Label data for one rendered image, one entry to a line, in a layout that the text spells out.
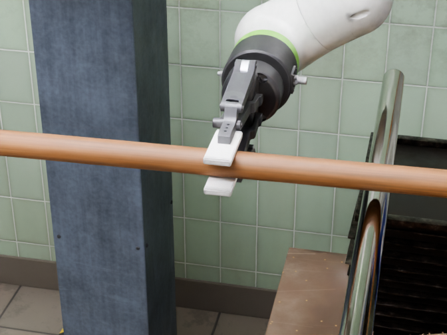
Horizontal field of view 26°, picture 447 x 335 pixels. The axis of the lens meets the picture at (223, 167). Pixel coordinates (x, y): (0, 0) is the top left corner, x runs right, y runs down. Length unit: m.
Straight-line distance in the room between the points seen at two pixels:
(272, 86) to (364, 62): 1.14
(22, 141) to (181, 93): 1.36
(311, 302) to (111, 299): 0.46
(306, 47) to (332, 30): 0.04
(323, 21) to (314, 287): 0.75
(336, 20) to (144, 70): 0.63
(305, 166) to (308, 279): 0.90
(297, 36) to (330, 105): 1.08
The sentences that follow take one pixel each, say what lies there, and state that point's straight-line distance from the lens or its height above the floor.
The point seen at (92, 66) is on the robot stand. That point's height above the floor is 1.00.
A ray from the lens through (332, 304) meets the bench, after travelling 1.87.
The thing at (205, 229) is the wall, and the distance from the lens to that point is 2.63.
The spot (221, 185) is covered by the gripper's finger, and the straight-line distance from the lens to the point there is 1.05.
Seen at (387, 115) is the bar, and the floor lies 1.17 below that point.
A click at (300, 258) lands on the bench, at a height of 0.58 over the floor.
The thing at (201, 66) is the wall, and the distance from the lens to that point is 2.40.
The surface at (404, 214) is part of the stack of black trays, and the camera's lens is 1.56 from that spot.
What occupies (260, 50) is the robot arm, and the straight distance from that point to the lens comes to 1.23.
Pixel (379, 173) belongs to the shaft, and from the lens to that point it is 1.04.
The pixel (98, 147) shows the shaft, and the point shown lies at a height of 1.21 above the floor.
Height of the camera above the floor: 1.72
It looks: 30 degrees down
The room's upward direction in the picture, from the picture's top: straight up
